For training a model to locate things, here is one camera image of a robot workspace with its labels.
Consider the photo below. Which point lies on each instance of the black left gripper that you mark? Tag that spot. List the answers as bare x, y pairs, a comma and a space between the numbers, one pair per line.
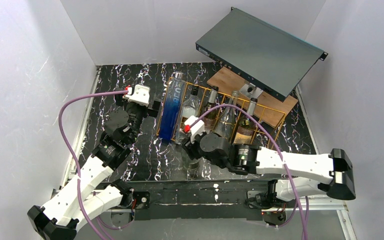
155, 107

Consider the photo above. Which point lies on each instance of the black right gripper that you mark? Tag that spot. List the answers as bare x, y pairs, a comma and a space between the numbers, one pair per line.
188, 140

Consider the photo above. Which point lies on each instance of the clear labelled wine bottle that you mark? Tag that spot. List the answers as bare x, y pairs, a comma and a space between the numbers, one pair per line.
226, 123

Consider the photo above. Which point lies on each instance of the dark green wine bottle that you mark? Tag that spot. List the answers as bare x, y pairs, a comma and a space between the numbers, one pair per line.
245, 126

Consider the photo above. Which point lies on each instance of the clear square liquor bottle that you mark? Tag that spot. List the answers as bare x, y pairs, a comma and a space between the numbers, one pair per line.
190, 107

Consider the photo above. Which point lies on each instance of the blue tall glass bottle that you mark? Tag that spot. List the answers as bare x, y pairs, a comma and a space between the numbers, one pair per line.
171, 106

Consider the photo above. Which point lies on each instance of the clear tall bottle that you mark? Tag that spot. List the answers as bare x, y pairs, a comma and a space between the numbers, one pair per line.
192, 168

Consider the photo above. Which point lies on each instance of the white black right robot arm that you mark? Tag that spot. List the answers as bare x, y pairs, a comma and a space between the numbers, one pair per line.
312, 174

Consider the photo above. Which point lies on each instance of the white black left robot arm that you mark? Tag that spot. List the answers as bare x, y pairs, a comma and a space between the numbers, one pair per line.
73, 206

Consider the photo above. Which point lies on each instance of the wooden board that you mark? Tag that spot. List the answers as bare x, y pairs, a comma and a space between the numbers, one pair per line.
270, 110

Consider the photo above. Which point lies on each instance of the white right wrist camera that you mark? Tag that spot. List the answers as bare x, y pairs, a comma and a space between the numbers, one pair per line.
193, 126

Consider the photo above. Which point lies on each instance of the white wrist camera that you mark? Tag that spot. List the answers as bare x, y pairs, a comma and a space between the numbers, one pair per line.
193, 126
139, 94

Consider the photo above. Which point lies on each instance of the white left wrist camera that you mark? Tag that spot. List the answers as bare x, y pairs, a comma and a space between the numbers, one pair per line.
139, 94

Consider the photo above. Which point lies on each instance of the gold wire wine rack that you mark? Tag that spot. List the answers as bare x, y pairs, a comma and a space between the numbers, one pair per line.
221, 98

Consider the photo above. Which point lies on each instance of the grey metal bracket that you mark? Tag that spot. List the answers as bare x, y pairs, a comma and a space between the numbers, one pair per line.
249, 91

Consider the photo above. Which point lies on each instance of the grey rack-mount network switch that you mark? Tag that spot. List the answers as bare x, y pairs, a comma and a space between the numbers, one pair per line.
264, 55

